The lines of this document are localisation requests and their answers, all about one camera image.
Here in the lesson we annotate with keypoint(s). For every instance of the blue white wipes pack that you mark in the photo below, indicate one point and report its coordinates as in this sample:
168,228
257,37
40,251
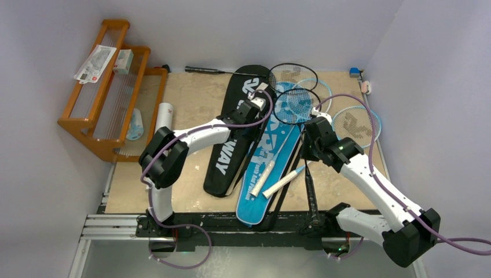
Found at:
136,127

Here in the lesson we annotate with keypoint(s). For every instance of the small white green box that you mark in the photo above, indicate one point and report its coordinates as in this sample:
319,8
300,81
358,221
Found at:
123,61

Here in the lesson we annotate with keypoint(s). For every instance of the black racket handle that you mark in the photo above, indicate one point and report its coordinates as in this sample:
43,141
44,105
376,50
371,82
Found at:
294,107

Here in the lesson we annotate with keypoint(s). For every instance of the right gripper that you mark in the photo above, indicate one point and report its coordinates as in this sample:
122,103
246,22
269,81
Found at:
314,125

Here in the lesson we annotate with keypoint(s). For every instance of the black Crossway racket bag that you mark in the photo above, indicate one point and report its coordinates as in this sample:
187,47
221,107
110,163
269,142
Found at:
226,164

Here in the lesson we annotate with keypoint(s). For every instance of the wooden shelf rack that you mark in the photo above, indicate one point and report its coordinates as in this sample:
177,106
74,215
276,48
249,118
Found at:
98,114

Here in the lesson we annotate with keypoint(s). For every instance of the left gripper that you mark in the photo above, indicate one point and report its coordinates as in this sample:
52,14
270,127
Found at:
254,132

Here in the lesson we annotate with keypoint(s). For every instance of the white plastic package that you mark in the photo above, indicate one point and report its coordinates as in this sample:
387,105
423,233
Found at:
95,65

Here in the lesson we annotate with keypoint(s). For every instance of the blue racket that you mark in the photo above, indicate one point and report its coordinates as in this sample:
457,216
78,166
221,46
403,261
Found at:
276,147
354,122

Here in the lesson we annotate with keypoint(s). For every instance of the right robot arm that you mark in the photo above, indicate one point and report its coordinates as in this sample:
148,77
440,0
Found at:
402,228

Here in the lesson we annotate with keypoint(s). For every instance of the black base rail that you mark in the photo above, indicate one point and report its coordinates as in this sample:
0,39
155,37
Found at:
282,229

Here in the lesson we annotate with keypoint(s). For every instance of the white shuttlecock tube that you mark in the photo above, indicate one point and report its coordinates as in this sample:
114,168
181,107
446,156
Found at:
164,116

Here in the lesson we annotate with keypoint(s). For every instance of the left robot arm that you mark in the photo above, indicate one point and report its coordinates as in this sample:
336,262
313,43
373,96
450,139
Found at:
163,159

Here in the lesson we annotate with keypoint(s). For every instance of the blue clip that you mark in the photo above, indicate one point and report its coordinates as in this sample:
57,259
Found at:
355,72

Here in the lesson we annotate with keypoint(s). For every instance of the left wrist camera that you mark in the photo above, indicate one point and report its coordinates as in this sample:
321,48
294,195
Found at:
260,98

